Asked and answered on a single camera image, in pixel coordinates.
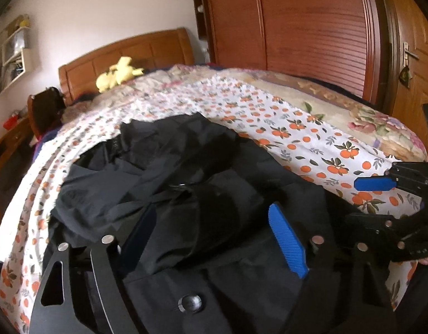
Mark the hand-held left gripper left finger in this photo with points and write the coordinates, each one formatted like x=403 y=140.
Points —
x=137 y=231

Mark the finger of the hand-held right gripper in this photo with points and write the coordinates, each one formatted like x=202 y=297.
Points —
x=373 y=183
x=401 y=236

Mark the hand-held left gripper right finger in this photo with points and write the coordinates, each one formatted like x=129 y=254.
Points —
x=288 y=238

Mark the black double-breasted coat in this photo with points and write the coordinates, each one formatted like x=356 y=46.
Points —
x=186 y=167

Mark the person's right hand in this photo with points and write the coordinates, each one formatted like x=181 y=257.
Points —
x=427 y=261

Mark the floral quilt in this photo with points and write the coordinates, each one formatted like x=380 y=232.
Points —
x=366 y=121

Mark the orange fruit print bedsheet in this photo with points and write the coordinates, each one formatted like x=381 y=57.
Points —
x=297 y=135

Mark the wooden door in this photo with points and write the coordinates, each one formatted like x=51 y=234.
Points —
x=417 y=17

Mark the long wooden desk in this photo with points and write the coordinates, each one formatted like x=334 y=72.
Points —
x=8 y=153

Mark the yellow plush toy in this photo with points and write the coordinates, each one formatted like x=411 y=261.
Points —
x=118 y=73

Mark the wooden slatted wardrobe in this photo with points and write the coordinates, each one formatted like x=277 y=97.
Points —
x=304 y=28

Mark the wooden bed headboard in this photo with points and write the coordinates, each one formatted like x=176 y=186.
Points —
x=141 y=52

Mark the white wall shelf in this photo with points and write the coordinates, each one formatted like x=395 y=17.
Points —
x=15 y=59

